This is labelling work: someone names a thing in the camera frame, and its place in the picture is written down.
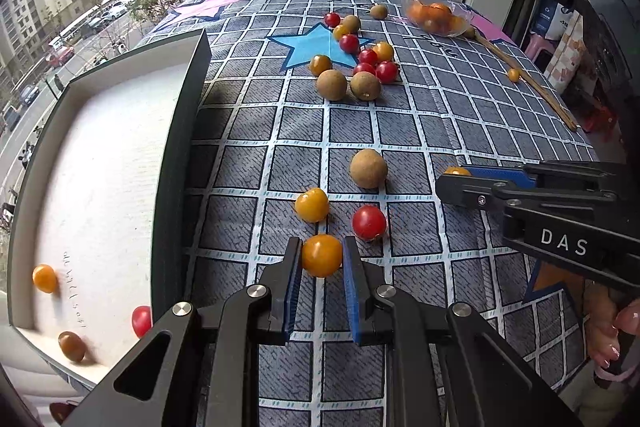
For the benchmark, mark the orange cherry tomato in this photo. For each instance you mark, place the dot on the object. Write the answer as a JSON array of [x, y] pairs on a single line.
[[384, 51]]

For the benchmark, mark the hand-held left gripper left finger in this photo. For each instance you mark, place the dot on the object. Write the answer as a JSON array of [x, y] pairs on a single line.
[[292, 294]]

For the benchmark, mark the small yellow cherry tomato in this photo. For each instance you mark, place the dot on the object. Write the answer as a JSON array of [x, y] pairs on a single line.
[[513, 74]]

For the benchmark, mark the pile of orange cherry tomatoes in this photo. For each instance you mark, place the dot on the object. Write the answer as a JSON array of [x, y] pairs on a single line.
[[435, 17]]

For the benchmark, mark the red cherry tomato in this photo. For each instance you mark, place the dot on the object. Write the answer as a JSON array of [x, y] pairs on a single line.
[[368, 56], [386, 72], [141, 321], [332, 20], [363, 69], [349, 43], [369, 222]]

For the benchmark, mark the brownish yellow cherry tomato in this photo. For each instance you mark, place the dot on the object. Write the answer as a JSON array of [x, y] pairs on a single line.
[[320, 65]]

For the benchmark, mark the white box with dark sides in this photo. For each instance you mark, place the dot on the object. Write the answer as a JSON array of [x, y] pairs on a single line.
[[95, 187]]

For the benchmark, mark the black appliance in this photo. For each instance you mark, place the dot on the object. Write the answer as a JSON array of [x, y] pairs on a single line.
[[607, 42]]

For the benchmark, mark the dark red object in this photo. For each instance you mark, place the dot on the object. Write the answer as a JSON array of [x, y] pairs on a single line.
[[62, 409]]

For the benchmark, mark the person's right hand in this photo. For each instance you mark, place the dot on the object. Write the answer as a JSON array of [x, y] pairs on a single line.
[[607, 332]]

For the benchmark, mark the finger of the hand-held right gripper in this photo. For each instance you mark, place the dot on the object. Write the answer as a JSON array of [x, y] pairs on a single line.
[[467, 193], [500, 176]]

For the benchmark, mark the brown longan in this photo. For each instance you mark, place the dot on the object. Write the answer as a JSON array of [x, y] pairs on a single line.
[[365, 86], [368, 168], [378, 12], [351, 23], [331, 85]]

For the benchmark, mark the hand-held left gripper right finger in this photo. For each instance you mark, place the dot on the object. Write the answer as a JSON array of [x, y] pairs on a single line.
[[353, 294]]

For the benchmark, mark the thin wooden stick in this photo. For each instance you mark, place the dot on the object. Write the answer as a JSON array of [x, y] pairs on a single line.
[[530, 82]]

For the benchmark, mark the white and blue bag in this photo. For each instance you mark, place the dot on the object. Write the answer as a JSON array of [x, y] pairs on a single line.
[[555, 19]]

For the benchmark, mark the pink plastic stool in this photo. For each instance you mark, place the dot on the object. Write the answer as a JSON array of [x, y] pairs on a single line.
[[540, 48]]

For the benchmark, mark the checked star-print blanket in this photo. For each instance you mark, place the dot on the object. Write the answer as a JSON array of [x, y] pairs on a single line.
[[425, 117]]

